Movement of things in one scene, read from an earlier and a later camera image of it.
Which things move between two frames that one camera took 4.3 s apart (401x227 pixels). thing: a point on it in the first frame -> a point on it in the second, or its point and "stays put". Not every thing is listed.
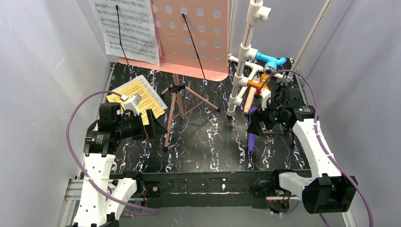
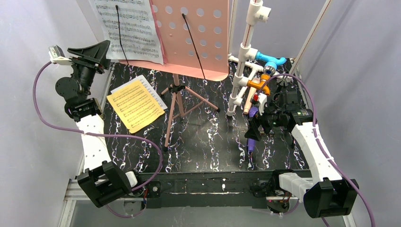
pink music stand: x=192 y=38 stays put
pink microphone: x=251 y=93 stays put
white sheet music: x=129 y=29 stays put
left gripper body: x=149 y=123 -> x=86 y=61
